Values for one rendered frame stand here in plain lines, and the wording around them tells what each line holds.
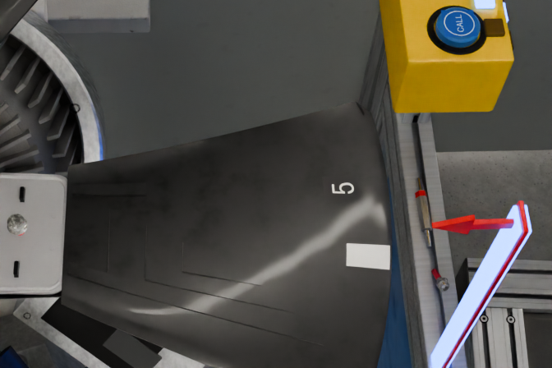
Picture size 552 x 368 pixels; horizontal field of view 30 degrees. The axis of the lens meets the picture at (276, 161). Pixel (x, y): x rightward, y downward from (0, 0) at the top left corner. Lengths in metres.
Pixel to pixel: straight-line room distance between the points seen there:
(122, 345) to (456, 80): 0.39
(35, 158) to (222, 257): 0.18
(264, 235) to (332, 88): 1.15
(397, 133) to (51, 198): 0.52
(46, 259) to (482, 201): 1.50
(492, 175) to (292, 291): 1.47
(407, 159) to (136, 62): 0.75
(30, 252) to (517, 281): 1.21
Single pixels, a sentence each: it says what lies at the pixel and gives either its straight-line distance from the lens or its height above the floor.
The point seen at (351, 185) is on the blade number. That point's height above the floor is 1.18.
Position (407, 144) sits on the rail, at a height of 0.86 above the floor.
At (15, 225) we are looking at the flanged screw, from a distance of 0.71.
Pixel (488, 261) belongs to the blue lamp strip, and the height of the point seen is 1.11.
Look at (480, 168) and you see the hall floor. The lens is 2.16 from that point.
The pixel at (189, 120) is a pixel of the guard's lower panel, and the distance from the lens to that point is 1.93.
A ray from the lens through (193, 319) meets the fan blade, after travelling 0.70.
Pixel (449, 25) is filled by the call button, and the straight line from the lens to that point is 0.96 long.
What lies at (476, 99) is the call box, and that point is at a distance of 1.01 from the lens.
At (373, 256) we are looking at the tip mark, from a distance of 0.74.
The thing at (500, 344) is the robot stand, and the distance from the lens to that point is 1.76.
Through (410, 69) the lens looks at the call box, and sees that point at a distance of 0.95.
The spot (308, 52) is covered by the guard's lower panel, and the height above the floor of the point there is 0.40.
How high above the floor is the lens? 1.83
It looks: 60 degrees down
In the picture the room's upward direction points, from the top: 6 degrees clockwise
